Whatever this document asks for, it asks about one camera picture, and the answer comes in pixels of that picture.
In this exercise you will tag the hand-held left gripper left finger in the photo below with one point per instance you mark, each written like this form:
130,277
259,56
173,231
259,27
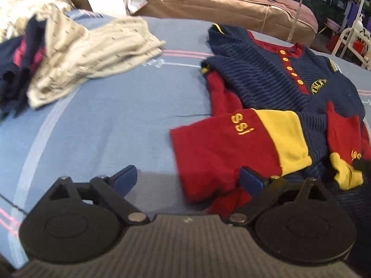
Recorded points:
125,181

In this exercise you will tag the pink basin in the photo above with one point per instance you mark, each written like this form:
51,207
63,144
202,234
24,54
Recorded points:
333,24

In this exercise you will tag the brown mattress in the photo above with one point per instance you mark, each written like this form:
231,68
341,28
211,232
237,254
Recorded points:
232,8

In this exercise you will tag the white metal rack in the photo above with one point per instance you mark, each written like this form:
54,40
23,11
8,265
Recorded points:
352,34

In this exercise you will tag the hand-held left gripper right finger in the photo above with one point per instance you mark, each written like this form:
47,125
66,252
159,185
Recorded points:
251,181

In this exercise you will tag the dark navy pink clothes pile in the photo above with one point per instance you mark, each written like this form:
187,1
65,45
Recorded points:
17,63

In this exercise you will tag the blue striped bed sheet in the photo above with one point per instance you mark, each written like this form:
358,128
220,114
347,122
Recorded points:
110,127

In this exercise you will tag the beige printed garment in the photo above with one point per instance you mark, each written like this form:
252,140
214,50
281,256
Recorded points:
95,55

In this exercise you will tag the navy striped red yellow romper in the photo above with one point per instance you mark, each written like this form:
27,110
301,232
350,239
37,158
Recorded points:
269,98

